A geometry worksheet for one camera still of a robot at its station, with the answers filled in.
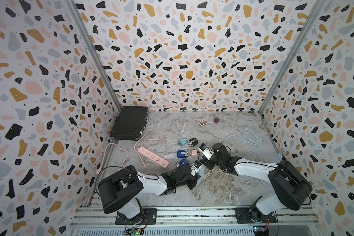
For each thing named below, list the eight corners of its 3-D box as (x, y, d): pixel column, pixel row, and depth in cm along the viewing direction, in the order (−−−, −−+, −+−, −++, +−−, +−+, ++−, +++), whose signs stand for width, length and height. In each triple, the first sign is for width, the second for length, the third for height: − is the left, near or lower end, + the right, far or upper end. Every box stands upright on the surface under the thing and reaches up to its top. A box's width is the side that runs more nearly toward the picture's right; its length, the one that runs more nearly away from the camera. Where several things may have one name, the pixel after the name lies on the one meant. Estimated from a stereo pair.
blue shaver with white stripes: (177, 158, 97) (177, 156, 95) (177, 151, 100) (177, 149, 98) (187, 158, 97) (188, 156, 95) (187, 151, 100) (188, 149, 98)
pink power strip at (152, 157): (136, 153, 99) (135, 151, 97) (141, 147, 102) (140, 145, 100) (165, 170, 92) (164, 168, 90) (170, 163, 95) (169, 161, 93)
